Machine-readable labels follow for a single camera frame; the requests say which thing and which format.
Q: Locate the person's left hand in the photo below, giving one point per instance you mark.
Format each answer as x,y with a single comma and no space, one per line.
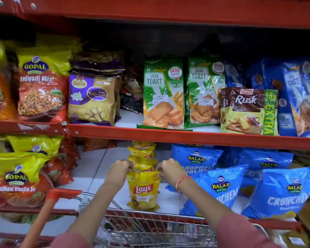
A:
116,175

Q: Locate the person's right hand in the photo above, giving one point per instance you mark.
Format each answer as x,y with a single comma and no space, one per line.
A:
174,171

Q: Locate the person's right fingers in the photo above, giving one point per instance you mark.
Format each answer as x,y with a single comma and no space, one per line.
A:
162,169

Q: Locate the person's left fingers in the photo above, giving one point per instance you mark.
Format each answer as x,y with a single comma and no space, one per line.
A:
126,165

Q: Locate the large yellow chips packet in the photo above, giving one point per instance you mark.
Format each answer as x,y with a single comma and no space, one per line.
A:
143,189

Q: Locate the person's right forearm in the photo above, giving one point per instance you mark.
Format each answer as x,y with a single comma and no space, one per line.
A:
204,204

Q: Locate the person's left forearm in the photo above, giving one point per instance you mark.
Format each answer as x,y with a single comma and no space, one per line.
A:
98,206

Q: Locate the small yellow chips packet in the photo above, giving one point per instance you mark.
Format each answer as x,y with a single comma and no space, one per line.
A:
140,151
142,162
144,144

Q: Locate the red metal shelf rack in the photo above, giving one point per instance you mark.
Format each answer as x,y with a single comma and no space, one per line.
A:
170,136

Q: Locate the orange red snack packet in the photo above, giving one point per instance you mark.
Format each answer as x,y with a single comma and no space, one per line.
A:
98,144
69,152

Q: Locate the blue wafers packet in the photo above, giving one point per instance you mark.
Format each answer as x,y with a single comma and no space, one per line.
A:
217,188
263,160
196,157
281,193

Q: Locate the dark snack packets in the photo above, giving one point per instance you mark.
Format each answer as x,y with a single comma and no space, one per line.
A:
131,95

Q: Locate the green toast packet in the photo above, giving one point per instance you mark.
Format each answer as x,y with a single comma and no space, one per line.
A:
162,95
204,95

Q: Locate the purple gold toast packet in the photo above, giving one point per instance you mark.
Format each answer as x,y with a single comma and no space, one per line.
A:
94,98
98,63

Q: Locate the pink left sleeve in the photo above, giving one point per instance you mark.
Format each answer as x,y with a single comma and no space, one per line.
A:
67,241

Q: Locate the pink sleeve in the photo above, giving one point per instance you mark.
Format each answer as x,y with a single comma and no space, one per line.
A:
240,232
67,241

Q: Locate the pink right sleeve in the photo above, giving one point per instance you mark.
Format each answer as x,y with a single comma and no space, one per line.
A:
240,232

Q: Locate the brown yellow rusk packet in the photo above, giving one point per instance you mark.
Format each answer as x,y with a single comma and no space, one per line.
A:
248,111

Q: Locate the green snack packet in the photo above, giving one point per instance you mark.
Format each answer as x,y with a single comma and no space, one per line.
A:
31,218

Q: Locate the yellow red snack mix packet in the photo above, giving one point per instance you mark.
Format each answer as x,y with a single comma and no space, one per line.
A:
42,85

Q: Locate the blue toast packet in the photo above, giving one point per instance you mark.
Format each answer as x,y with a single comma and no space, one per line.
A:
235,74
297,95

